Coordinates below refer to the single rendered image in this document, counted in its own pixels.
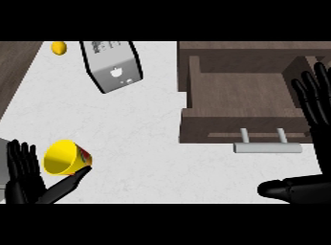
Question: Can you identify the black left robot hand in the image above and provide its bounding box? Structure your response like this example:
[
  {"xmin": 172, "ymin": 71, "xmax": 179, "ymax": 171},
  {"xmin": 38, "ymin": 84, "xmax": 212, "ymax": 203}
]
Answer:
[{"xmin": 4, "ymin": 139, "xmax": 94, "ymax": 205}]

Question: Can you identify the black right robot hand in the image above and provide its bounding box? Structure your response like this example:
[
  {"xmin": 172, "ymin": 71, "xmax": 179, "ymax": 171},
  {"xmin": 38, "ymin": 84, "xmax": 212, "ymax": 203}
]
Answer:
[{"xmin": 256, "ymin": 61, "xmax": 331, "ymax": 205}]

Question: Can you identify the yellow cup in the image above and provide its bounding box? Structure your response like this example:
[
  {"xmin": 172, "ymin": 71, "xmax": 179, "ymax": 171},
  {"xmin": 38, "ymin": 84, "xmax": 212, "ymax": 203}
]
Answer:
[{"xmin": 42, "ymin": 139, "xmax": 94, "ymax": 177}]

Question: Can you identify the brown wooden drawer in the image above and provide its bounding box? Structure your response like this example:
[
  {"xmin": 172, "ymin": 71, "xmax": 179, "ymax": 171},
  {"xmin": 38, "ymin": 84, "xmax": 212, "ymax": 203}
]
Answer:
[{"xmin": 179, "ymin": 55, "xmax": 331, "ymax": 145}]

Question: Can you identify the brown wooden cabinet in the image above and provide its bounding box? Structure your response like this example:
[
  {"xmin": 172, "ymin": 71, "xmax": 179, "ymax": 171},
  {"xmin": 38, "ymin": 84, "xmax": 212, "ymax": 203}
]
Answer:
[{"xmin": 178, "ymin": 41, "xmax": 331, "ymax": 94}]

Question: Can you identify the grey appliance with black edge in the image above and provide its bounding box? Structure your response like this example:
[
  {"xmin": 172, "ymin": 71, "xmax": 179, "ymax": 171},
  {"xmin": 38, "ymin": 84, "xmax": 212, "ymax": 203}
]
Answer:
[{"xmin": 79, "ymin": 41, "xmax": 146, "ymax": 95}]

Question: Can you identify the yellow lemon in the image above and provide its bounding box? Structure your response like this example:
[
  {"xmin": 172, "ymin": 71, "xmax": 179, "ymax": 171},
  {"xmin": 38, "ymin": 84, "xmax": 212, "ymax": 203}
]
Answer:
[{"xmin": 51, "ymin": 41, "xmax": 69, "ymax": 56}]

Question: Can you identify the grey metal drawer handle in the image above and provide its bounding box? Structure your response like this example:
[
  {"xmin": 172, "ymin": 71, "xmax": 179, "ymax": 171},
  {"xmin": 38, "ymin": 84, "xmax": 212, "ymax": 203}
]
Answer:
[{"xmin": 233, "ymin": 127, "xmax": 305, "ymax": 154}]

